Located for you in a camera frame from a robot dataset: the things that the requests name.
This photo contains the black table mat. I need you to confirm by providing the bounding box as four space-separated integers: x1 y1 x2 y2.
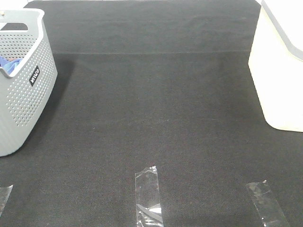
0 0 303 227

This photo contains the middle clear tape strip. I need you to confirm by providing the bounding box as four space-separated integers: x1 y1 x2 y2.
135 166 164 227

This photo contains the clear tape strip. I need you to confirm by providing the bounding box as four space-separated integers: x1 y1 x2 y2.
245 180 290 227
0 185 13 216
135 166 164 227

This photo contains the grey perforated laundry basket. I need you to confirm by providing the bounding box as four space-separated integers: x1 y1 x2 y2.
0 8 58 156

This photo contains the white plastic basket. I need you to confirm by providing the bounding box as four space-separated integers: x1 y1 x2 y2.
248 0 303 132

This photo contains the blue cloth in basket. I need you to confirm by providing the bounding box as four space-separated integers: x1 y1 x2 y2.
0 56 23 74

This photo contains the right clear tape strip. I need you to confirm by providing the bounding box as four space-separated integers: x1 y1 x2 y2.
245 180 290 227

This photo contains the left clear tape strip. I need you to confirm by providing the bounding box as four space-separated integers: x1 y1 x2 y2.
0 185 13 216

